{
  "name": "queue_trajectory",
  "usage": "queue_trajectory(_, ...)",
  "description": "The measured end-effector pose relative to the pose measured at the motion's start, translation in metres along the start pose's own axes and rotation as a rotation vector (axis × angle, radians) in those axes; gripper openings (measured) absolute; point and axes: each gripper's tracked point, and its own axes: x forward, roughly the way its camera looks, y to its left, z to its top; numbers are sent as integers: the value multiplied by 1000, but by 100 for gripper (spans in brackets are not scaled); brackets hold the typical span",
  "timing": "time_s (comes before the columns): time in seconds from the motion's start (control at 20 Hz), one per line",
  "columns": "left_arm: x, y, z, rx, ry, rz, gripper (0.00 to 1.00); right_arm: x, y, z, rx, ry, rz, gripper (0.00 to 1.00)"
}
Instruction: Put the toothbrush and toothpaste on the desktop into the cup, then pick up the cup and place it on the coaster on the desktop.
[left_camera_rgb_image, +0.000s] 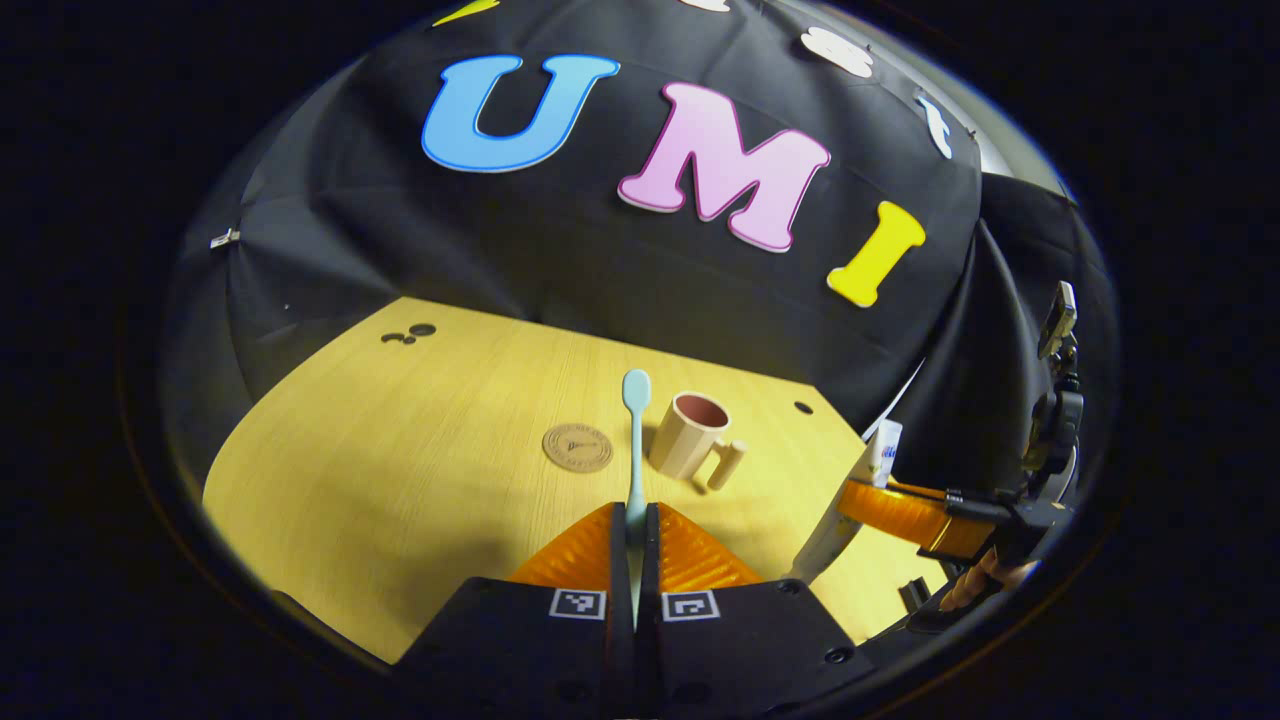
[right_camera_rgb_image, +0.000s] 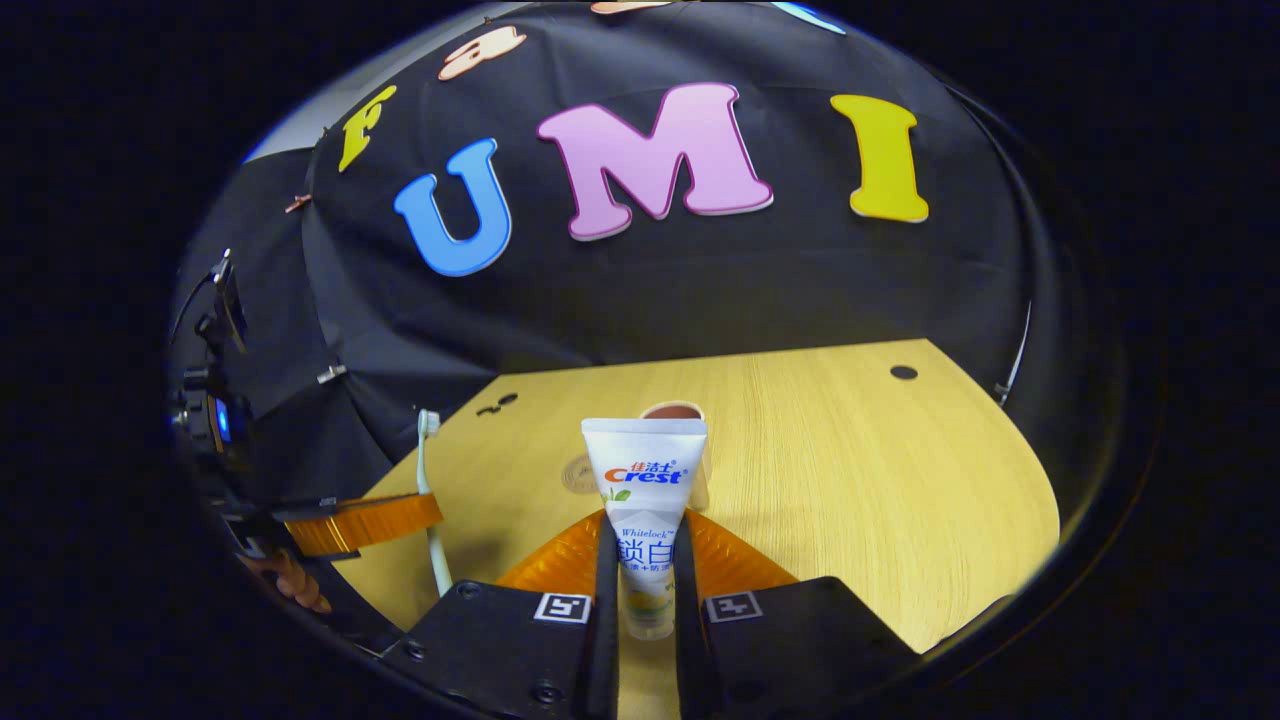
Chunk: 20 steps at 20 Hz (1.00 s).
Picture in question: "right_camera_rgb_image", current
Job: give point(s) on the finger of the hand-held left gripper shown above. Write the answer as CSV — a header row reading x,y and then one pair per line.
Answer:
x,y
370,520

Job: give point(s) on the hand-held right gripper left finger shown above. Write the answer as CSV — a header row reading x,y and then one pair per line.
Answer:
x,y
607,640

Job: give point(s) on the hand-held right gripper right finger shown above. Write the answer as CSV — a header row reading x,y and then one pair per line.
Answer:
x,y
688,640

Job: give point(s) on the pale green toothbrush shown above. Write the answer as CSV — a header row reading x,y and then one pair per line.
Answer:
x,y
424,470

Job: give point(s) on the white toothpaste tube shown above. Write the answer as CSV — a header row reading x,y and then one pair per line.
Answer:
x,y
645,480

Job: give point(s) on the round brown printed coaster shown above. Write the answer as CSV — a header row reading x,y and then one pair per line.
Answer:
x,y
577,473

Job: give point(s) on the beige cup with brown inside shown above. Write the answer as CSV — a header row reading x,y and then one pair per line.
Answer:
x,y
675,410

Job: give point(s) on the wooden desktop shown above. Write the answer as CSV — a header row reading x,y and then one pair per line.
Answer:
x,y
850,480

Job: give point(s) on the silver clip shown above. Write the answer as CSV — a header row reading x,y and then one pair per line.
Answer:
x,y
332,374

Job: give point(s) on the pink clip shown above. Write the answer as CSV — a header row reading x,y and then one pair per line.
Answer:
x,y
298,203

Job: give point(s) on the black backdrop cloth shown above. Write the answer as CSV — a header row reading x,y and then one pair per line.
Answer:
x,y
700,290

